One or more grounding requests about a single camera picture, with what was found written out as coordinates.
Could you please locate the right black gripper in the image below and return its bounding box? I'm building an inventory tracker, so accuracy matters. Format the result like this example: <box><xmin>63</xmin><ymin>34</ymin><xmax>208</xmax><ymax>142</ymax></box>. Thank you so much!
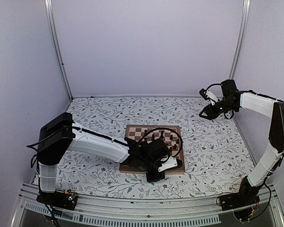
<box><xmin>199</xmin><ymin>98</ymin><xmax>237</xmax><ymax>121</ymax></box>

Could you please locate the wooden chess board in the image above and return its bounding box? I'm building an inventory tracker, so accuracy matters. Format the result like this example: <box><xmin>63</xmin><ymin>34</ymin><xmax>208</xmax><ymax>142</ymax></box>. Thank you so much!
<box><xmin>125</xmin><ymin>124</ymin><xmax>185</xmax><ymax>175</ymax></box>

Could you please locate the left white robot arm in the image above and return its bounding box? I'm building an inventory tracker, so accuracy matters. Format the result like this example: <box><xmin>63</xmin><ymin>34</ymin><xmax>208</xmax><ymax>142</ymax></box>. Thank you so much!
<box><xmin>28</xmin><ymin>112</ymin><xmax>177</xmax><ymax>205</ymax></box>

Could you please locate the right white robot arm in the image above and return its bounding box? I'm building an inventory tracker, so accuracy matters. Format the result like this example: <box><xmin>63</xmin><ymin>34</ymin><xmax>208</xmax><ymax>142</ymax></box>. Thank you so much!
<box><xmin>199</xmin><ymin>79</ymin><xmax>284</xmax><ymax>187</ymax></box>

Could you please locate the floral patterned table mat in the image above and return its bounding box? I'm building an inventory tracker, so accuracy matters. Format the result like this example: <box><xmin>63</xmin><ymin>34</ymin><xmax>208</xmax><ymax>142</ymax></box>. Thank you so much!
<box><xmin>56</xmin><ymin>97</ymin><xmax>254</xmax><ymax>199</ymax></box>

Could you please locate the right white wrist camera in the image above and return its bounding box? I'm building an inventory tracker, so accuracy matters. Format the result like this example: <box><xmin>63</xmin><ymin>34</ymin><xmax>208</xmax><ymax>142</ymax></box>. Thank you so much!
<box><xmin>199</xmin><ymin>88</ymin><xmax>218</xmax><ymax>105</ymax></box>

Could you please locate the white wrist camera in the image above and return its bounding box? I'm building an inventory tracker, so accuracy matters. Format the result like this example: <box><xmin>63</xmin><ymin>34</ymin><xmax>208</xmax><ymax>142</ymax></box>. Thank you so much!
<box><xmin>158</xmin><ymin>157</ymin><xmax>182</xmax><ymax>172</ymax></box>
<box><xmin>199</xmin><ymin>88</ymin><xmax>218</xmax><ymax>105</ymax></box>

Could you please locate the right black camera cable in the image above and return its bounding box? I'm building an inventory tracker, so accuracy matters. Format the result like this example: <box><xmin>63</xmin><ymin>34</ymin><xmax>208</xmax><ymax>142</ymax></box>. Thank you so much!
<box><xmin>203</xmin><ymin>82</ymin><xmax>224</xmax><ymax>95</ymax></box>

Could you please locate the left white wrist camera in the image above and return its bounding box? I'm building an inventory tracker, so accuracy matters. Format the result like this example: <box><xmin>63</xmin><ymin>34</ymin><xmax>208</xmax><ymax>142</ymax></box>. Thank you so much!
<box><xmin>158</xmin><ymin>157</ymin><xmax>182</xmax><ymax>172</ymax></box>

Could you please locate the front aluminium rail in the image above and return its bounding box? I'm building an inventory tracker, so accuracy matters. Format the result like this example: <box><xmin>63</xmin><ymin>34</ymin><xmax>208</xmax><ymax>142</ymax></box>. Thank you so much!
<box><xmin>11</xmin><ymin>183</ymin><xmax>284</xmax><ymax>227</ymax></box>

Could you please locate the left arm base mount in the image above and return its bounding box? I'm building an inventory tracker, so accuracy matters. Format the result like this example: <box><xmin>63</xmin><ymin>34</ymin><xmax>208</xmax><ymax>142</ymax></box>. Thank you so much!
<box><xmin>36</xmin><ymin>189</ymin><xmax>78</xmax><ymax>210</ymax></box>

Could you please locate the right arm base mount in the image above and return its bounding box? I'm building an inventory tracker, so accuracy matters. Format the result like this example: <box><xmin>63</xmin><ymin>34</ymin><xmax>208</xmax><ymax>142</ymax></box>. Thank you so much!
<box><xmin>217</xmin><ymin>185</ymin><xmax>261</xmax><ymax>222</ymax></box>

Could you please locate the right aluminium frame post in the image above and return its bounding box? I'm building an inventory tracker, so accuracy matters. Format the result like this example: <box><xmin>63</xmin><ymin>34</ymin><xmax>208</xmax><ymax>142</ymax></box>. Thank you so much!
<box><xmin>229</xmin><ymin>0</ymin><xmax>251</xmax><ymax>79</ymax></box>

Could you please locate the aluminium frame post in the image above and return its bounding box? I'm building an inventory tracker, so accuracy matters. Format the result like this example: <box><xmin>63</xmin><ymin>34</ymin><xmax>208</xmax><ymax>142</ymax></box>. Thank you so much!
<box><xmin>44</xmin><ymin>0</ymin><xmax>73</xmax><ymax>101</ymax></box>
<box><xmin>229</xmin><ymin>0</ymin><xmax>251</xmax><ymax>79</ymax></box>

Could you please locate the left aluminium frame post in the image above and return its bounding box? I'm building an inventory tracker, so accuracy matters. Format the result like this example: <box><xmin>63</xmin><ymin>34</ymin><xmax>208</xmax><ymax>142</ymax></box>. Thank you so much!
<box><xmin>44</xmin><ymin>0</ymin><xmax>73</xmax><ymax>101</ymax></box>

